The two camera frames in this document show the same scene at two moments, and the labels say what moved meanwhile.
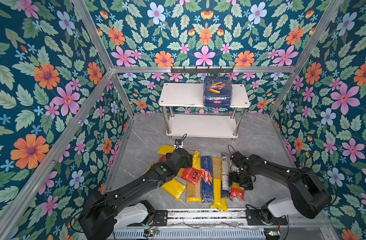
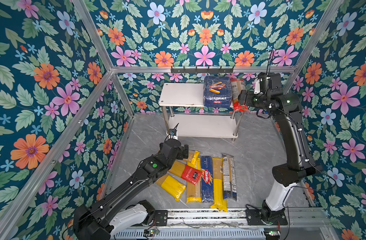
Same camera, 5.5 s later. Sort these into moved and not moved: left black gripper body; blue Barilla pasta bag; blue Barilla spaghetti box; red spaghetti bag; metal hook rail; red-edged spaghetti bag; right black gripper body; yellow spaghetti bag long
Moved: right black gripper body; left black gripper body; red-edged spaghetti bag
Not moved: red spaghetti bag; yellow spaghetti bag long; metal hook rail; blue Barilla pasta bag; blue Barilla spaghetti box
